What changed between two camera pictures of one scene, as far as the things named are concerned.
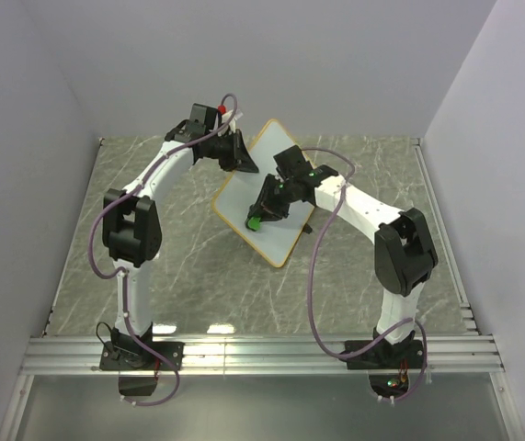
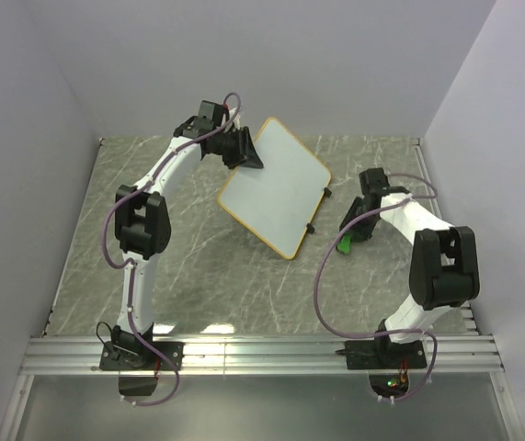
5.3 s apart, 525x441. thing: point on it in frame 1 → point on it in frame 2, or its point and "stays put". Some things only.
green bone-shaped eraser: x=255 y=222 → x=345 y=243
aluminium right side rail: x=443 y=236 stays put
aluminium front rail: x=259 y=356 stays put
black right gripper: x=264 y=207 → x=361 y=233
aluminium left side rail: x=48 y=323 stays put
